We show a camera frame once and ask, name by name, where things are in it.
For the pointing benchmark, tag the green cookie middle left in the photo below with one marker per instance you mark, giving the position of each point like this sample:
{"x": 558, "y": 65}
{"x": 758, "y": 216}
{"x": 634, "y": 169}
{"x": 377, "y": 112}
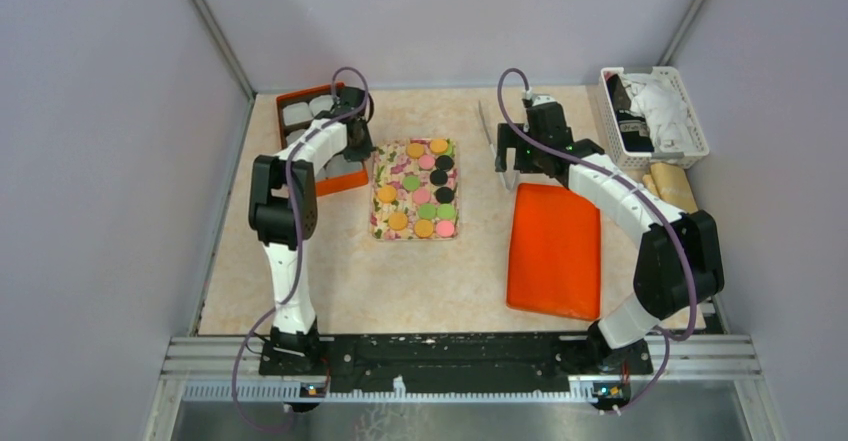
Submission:
{"x": 411, "y": 183}

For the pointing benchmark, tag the green cookie lower left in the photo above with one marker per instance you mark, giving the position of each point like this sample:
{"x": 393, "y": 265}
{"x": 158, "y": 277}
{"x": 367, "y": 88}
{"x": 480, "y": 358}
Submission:
{"x": 427, "y": 211}

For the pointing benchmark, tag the white plastic basket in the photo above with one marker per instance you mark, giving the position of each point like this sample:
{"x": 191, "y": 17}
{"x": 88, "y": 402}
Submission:
{"x": 638, "y": 160}

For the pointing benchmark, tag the white paper cup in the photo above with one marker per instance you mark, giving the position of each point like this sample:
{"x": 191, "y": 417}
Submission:
{"x": 320, "y": 104}
{"x": 338, "y": 166}
{"x": 296, "y": 113}
{"x": 294, "y": 136}

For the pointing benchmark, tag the black cookie lower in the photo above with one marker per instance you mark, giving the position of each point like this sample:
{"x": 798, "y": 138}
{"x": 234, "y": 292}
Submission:
{"x": 444, "y": 195}

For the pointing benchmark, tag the pink cookie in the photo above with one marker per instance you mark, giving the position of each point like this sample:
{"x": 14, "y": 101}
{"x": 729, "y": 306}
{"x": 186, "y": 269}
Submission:
{"x": 445, "y": 229}
{"x": 421, "y": 196}
{"x": 426, "y": 162}

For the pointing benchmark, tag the white cloth in basket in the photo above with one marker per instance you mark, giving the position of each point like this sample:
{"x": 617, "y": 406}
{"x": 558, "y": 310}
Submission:
{"x": 664, "y": 109}

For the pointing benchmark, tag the green cookie lower right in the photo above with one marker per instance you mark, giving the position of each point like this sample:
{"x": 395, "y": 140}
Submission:
{"x": 446, "y": 212}

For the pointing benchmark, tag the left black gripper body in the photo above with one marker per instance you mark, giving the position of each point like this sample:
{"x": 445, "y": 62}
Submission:
{"x": 361, "y": 119}

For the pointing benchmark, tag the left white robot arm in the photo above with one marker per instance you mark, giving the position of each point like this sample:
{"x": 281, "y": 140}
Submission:
{"x": 283, "y": 210}

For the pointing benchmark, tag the black cookie upper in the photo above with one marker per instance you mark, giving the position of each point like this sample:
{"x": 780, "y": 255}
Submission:
{"x": 444, "y": 163}

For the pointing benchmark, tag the black cookie middle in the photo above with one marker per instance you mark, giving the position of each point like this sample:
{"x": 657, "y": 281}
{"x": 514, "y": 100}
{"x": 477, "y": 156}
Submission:
{"x": 438, "y": 177}

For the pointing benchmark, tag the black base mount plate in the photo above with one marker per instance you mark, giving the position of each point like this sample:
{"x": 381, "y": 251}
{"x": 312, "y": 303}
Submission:
{"x": 488, "y": 364}

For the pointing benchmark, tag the floral tray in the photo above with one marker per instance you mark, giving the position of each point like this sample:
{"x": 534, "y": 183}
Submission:
{"x": 391, "y": 165}

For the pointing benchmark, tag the pink cookie bottom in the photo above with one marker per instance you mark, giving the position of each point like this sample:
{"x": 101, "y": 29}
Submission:
{"x": 445, "y": 229}

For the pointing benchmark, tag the black cookie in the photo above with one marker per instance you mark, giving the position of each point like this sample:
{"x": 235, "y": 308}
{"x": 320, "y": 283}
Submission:
{"x": 438, "y": 177}
{"x": 444, "y": 163}
{"x": 444, "y": 195}

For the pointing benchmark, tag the orange box lid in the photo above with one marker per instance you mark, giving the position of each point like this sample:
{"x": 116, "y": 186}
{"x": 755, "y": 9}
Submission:
{"x": 554, "y": 259}

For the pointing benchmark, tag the aluminium frame rail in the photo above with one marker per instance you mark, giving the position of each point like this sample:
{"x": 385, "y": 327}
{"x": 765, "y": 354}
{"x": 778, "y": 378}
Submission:
{"x": 710, "y": 387}

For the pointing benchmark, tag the orange compartment box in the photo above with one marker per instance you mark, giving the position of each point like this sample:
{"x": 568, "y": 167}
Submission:
{"x": 323, "y": 186}

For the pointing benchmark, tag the pink cookie upper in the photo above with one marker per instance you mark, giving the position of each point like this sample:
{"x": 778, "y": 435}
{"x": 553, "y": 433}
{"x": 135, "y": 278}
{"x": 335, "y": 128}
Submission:
{"x": 426, "y": 162}

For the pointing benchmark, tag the pink cookie middle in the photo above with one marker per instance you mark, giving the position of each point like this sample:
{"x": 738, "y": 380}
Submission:
{"x": 421, "y": 196}

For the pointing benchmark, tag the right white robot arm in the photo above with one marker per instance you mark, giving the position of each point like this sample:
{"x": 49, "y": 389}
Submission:
{"x": 679, "y": 262}

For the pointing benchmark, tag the orange cookie bottom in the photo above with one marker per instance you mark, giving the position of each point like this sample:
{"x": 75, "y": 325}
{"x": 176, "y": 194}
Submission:
{"x": 423, "y": 228}

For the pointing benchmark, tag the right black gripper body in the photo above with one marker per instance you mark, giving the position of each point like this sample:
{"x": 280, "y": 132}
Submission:
{"x": 539, "y": 153}

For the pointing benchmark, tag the black item in basket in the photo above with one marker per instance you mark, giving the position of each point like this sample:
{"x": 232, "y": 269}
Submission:
{"x": 633, "y": 127}

